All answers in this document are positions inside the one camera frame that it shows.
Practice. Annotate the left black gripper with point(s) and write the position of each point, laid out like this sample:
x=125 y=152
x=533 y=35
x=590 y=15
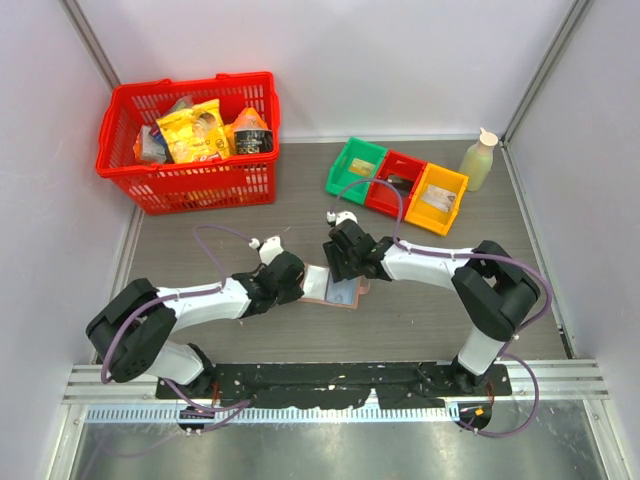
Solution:
x=294 y=294

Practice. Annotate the black credit card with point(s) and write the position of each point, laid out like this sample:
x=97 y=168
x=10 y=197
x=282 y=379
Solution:
x=403 y=185

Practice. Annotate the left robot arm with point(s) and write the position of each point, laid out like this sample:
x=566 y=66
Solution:
x=131 y=333

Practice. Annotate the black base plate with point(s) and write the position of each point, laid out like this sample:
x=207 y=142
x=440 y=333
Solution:
x=337 y=386

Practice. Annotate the yellow chips bag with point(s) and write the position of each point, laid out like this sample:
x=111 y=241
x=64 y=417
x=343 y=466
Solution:
x=195 y=134

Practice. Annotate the silver credit card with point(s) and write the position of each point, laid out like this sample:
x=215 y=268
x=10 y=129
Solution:
x=439 y=198

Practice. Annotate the green plastic bin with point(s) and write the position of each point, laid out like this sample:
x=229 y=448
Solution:
x=339 y=177

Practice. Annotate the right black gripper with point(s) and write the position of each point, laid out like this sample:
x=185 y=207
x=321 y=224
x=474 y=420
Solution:
x=338 y=270

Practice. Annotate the black round can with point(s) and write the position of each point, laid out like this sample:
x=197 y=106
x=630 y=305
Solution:
x=253 y=141

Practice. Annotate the orange snack packet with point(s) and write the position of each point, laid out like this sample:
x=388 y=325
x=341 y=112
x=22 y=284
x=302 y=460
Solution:
x=248 y=119

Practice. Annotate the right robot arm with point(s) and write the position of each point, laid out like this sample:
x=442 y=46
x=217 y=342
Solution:
x=496 y=291

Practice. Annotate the red plastic shopping basket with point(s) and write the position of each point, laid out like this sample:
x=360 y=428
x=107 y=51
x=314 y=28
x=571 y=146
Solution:
x=243 y=180

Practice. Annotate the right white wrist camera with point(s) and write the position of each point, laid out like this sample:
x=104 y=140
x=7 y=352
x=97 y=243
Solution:
x=335 y=219

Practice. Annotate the white cable duct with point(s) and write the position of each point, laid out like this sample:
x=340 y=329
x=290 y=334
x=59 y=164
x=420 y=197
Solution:
x=369 y=413

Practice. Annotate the gold credit card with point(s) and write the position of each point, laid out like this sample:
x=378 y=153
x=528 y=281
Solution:
x=361 y=167

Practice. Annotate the green lotion bottle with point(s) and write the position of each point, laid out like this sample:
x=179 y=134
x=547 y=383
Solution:
x=478 y=160

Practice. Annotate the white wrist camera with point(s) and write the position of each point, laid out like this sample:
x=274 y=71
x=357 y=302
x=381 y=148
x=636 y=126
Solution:
x=335 y=219
x=268 y=249

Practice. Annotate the pink leather card holder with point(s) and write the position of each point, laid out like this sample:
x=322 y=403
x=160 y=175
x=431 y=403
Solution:
x=319 y=287

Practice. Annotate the grey small box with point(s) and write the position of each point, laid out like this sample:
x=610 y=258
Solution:
x=146 y=149

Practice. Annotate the yellow plastic bin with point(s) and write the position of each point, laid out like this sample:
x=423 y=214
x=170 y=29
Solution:
x=428 y=217

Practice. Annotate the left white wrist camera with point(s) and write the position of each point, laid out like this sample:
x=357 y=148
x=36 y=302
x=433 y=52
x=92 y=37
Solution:
x=268 y=249

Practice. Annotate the red plastic bin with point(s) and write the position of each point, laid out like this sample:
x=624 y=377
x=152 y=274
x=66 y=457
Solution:
x=381 y=198

